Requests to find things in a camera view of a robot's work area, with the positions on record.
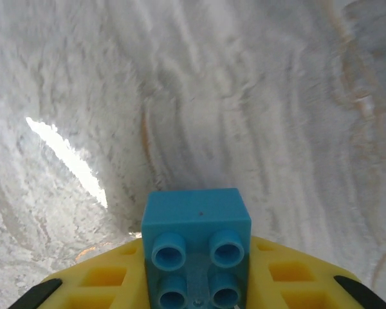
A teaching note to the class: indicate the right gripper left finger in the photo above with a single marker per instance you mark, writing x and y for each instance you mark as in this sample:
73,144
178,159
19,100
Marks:
109,273

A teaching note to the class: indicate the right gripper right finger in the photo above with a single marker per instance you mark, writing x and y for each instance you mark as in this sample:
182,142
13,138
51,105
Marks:
292,273

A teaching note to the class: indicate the small blue lego brick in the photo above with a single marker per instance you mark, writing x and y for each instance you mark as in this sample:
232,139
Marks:
196,212

